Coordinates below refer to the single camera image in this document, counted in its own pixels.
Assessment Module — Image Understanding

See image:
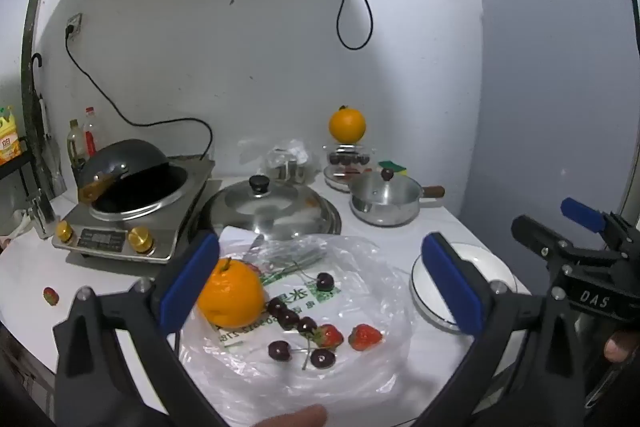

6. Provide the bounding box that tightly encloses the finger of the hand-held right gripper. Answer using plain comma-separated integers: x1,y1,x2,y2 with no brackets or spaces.
511,214,603,269
560,197,640,258

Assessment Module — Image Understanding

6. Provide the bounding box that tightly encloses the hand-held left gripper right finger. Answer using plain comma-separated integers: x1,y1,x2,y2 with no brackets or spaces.
421,232,586,427

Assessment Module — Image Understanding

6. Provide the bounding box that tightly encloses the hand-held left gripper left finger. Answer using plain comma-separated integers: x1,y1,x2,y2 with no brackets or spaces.
52,229,236,427

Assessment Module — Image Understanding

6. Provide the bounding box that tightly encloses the large orange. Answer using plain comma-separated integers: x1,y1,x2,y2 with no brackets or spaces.
196,257,266,329

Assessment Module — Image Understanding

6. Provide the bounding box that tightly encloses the white plate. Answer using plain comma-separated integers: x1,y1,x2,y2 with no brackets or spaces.
410,243,518,333

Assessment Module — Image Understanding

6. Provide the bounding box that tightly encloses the clear printed plastic bag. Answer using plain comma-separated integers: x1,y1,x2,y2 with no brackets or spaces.
179,234,413,423

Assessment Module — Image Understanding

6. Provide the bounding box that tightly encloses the person's right hand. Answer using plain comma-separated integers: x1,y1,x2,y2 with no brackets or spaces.
604,329,640,364

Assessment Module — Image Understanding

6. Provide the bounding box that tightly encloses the person's left hand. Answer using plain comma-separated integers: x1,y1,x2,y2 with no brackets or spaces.
247,404,328,427

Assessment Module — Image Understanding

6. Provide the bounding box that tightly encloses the steel induction cooker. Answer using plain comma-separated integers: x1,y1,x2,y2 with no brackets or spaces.
52,157,216,264

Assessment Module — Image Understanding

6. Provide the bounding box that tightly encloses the white paper sheet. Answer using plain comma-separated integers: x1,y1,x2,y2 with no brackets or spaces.
218,226,271,258

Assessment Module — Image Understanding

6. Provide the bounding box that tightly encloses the small steel pot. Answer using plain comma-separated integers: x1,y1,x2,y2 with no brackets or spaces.
348,184,446,227

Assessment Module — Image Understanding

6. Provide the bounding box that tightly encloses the glass lid with black knob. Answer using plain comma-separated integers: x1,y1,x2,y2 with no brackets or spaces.
199,175,342,240

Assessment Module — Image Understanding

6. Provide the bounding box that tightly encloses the steel pot lid brown knob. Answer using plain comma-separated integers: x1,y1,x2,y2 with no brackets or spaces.
350,168,423,208

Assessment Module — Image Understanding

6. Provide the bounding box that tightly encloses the grey refrigerator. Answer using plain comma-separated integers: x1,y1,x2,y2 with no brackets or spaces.
460,0,640,228

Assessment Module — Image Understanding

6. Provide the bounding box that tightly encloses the clear tiered fruit stand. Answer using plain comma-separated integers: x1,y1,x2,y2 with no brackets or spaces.
322,142,376,192

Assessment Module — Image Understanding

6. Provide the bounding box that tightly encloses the clear bag of steel cups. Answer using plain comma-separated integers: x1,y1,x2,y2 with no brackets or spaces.
239,138,321,185

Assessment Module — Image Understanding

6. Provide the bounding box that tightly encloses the steel faucet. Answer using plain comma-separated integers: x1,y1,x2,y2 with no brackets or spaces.
22,187,56,238

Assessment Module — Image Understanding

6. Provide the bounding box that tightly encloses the dark oil bottle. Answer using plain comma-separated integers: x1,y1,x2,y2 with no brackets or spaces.
67,119,87,172

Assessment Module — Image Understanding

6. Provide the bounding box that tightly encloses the orange with green stem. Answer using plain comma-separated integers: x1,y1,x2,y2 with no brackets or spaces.
328,105,367,144

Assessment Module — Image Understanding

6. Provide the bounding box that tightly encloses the grey vertical pipe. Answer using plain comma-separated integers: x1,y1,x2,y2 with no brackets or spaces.
21,0,51,158

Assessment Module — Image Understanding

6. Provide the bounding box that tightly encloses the black wok with wooden handle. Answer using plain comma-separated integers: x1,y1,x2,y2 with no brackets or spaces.
77,139,173,204

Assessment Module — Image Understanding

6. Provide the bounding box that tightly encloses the black wire rack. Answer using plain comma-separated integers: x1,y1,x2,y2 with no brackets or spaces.
0,152,33,208

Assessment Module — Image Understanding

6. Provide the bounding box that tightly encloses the black curved handle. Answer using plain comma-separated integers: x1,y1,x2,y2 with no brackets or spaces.
29,52,46,128

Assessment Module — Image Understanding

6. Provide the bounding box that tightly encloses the black cooker power cable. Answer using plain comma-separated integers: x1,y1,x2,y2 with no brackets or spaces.
64,26,215,158

